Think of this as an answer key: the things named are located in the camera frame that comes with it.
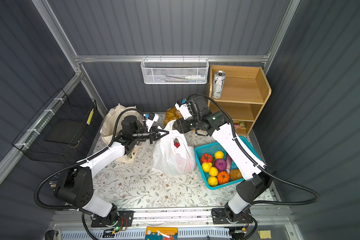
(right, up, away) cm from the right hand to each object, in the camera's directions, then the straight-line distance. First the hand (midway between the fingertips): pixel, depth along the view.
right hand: (179, 125), depth 72 cm
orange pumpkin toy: (+24, -29, +9) cm, 38 cm away
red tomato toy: (+16, -19, +17) cm, 30 cm away
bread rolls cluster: (-6, +9, +43) cm, 45 cm away
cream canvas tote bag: (-40, -4, +10) cm, 42 cm away
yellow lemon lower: (+18, -31, +8) cm, 37 cm away
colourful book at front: (-9, -51, -3) cm, 52 cm away
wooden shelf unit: (+38, +21, +20) cm, 48 cm away
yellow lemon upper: (+15, -24, +12) cm, 30 cm away
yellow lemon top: (+24, -18, +20) cm, 36 cm away
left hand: (-5, -4, +4) cm, 8 cm away
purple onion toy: (+24, -23, +14) cm, 36 cm away
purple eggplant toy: (+30, -23, +17) cm, 42 cm away
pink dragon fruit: (-2, -10, +8) cm, 13 cm away
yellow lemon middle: (+20, -27, +12) cm, 35 cm away
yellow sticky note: (+40, -50, -4) cm, 64 cm away
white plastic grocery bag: (-3, -17, +11) cm, 20 cm away
